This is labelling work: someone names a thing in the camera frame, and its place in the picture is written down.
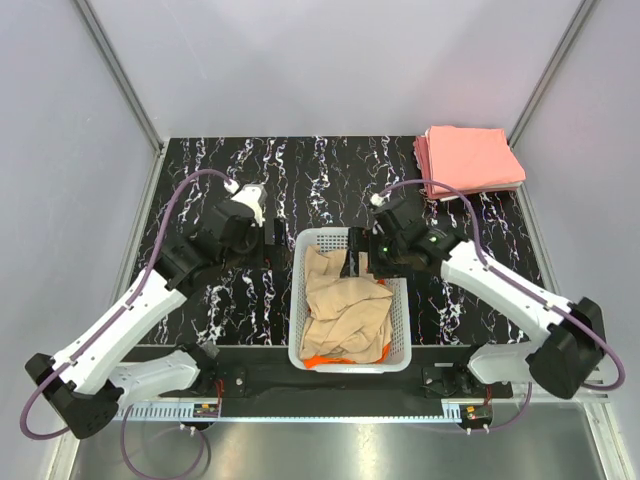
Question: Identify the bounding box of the folded pink t shirt stack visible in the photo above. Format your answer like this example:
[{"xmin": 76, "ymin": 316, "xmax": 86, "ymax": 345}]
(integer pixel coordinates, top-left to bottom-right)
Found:
[{"xmin": 413, "ymin": 125, "xmax": 526, "ymax": 201}]

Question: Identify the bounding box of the white plastic laundry basket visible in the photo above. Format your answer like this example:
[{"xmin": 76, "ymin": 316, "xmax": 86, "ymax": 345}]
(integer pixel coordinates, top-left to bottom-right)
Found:
[{"xmin": 288, "ymin": 227, "xmax": 411, "ymax": 374}]

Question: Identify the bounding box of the white slotted cable duct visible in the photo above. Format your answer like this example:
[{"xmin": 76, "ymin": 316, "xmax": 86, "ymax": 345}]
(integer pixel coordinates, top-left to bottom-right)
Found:
[{"xmin": 128, "ymin": 401, "xmax": 462, "ymax": 424}]

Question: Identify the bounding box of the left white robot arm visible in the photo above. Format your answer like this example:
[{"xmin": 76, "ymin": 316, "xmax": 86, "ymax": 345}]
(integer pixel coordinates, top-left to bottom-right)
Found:
[{"xmin": 25, "ymin": 184, "xmax": 289, "ymax": 439}]

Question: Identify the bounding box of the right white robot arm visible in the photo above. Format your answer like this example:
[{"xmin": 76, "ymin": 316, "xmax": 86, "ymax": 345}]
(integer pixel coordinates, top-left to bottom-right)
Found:
[{"xmin": 341, "ymin": 199, "xmax": 605, "ymax": 399}]

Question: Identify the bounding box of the left aluminium frame post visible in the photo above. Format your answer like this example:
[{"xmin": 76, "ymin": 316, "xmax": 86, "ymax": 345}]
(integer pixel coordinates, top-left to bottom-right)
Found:
[{"xmin": 71, "ymin": 0, "xmax": 164, "ymax": 155}]

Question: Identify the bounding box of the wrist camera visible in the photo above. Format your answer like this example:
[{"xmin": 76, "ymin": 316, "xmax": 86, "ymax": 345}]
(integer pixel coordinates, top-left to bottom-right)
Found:
[
  {"xmin": 372, "ymin": 198, "xmax": 425, "ymax": 237},
  {"xmin": 219, "ymin": 180, "xmax": 267, "ymax": 227}
]

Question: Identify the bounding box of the beige t shirt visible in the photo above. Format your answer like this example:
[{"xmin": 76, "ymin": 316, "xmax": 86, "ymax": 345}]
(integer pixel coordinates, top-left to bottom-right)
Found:
[{"xmin": 298, "ymin": 243, "xmax": 395, "ymax": 362}]

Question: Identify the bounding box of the aluminium frame post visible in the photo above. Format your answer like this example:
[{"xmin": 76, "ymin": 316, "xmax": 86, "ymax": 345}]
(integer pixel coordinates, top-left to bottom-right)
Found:
[
  {"xmin": 508, "ymin": 0, "xmax": 600, "ymax": 147},
  {"xmin": 71, "ymin": 0, "xmax": 164, "ymax": 155}
]

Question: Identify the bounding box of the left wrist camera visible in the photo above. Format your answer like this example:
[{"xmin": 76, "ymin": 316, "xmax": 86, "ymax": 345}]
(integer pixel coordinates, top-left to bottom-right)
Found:
[{"xmin": 219, "ymin": 180, "xmax": 267, "ymax": 227}]

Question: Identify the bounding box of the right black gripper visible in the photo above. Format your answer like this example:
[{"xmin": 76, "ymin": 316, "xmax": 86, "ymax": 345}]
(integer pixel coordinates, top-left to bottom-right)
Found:
[{"xmin": 339, "ymin": 227, "xmax": 407, "ymax": 281}]

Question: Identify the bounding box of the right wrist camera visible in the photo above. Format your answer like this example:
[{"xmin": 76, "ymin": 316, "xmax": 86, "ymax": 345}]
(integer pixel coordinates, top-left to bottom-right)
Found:
[{"xmin": 372, "ymin": 198, "xmax": 425, "ymax": 237}]

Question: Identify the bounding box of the orange t shirt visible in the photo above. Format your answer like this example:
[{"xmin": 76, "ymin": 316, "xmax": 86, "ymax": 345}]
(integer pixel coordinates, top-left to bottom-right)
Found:
[{"xmin": 302, "ymin": 279, "xmax": 392, "ymax": 370}]

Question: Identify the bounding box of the right aluminium frame post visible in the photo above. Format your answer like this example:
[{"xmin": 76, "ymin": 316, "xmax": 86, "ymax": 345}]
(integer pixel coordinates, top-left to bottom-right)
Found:
[{"xmin": 508, "ymin": 0, "xmax": 600, "ymax": 147}]

